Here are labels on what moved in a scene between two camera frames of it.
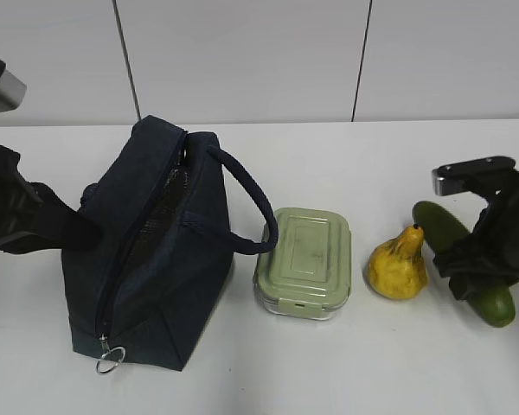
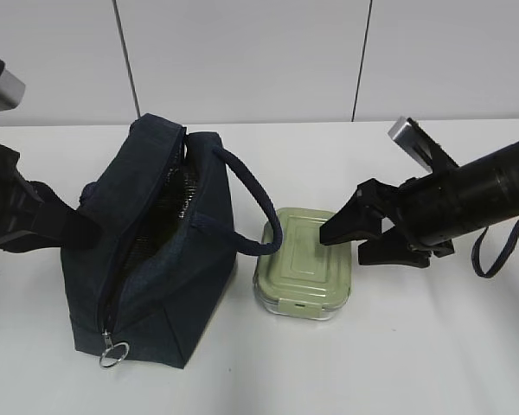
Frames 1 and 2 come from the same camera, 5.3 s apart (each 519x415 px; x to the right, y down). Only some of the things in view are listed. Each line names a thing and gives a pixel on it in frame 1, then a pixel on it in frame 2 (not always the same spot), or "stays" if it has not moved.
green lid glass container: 309,273 stays
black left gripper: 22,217 stays
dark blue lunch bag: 143,294 stays
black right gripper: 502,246 -> 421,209
